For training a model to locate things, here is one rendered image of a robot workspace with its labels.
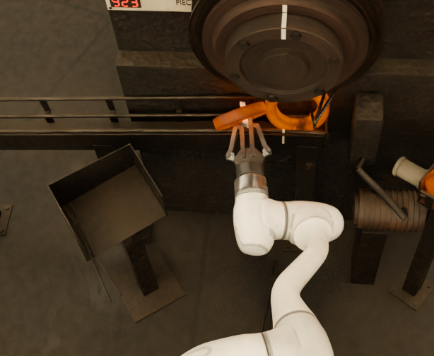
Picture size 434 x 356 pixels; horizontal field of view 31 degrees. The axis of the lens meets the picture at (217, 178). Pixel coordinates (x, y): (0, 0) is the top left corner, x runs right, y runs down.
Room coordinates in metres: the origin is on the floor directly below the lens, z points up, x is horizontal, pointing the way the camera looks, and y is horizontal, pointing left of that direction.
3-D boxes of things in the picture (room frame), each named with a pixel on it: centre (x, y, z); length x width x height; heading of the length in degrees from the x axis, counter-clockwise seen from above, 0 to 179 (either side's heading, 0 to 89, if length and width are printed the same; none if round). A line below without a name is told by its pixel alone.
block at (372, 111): (1.22, -0.45, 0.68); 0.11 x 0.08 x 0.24; 168
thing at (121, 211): (1.11, 0.32, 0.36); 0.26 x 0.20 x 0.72; 113
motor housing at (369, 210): (1.06, -0.51, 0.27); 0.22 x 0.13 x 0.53; 78
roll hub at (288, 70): (1.16, -0.19, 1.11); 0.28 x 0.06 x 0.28; 78
